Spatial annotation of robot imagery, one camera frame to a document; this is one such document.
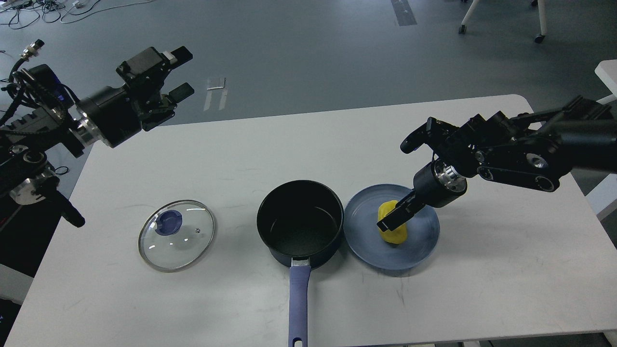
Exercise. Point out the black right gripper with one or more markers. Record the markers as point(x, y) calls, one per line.
point(435, 185)

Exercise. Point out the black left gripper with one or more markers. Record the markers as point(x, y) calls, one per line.
point(112, 115)

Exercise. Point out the yellow potato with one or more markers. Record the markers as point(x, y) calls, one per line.
point(396, 236)

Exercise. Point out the glass lid with blue knob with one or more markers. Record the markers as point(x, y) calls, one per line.
point(177, 235)

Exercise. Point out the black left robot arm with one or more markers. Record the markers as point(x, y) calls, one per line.
point(44, 113)

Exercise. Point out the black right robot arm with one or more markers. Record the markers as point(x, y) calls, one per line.
point(531, 150)

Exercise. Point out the blue plate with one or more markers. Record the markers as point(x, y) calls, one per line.
point(362, 233)

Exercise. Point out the dark blue saucepan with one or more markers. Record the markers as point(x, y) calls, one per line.
point(301, 223)

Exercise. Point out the white chair legs with casters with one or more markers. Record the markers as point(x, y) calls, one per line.
point(539, 6)

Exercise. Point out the black box at left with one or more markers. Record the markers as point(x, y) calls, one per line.
point(26, 232)

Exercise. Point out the white table with caster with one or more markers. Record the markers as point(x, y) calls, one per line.
point(607, 73)

